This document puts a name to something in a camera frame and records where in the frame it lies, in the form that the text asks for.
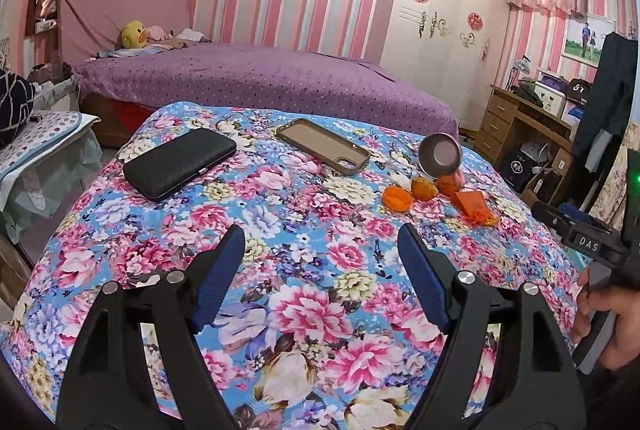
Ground person's right hand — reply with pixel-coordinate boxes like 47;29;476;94
570;267;640;371

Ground black box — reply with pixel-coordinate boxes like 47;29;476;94
500;150;533;191

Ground black rectangular case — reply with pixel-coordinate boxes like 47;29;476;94
122;127;238;203

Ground pink mug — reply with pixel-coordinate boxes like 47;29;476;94
417;133;464;188

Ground black bag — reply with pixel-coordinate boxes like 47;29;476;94
567;79;593;104

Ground white fan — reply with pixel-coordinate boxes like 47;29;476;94
520;140;551;166

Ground orange peel piece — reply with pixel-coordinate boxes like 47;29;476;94
437;174;463;197
411;177;440;202
382;186;413;212

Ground small framed couple photo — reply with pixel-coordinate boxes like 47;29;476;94
561;13;617;61

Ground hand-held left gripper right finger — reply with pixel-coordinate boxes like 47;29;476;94
397;224;588;430

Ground yellow duck plush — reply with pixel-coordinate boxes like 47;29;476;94
120;20;148;50

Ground nightstand with dotted cloth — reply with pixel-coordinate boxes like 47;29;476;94
0;110;96;231

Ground black hanging clothes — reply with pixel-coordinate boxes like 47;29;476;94
572;32;638;173

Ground brown phone case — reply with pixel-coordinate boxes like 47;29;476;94
276;117;372;176

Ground white wardrobe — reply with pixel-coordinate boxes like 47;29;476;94
380;0;511;131

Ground cardboard box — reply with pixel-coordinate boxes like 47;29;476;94
527;165;566;206

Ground orange snack packet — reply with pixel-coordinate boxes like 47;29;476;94
455;190;501;227

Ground wooden desk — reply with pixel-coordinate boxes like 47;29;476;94
475;84;576;206

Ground desk lamp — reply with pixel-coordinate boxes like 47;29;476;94
505;55;531;92

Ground purple dotted bed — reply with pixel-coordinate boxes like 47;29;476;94
72;41;461;146

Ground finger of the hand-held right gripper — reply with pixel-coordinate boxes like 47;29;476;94
557;203;621;233
531;201;627;261

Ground beige floral curtain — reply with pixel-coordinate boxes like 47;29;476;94
590;120;640;221

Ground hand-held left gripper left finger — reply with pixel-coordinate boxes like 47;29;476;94
57;225;246;430

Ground pink covered headboard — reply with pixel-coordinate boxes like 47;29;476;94
55;0;193;64

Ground black patterned cushion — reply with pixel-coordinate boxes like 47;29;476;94
0;70;38;146

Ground white storage box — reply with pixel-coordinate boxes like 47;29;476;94
532;80;571;113

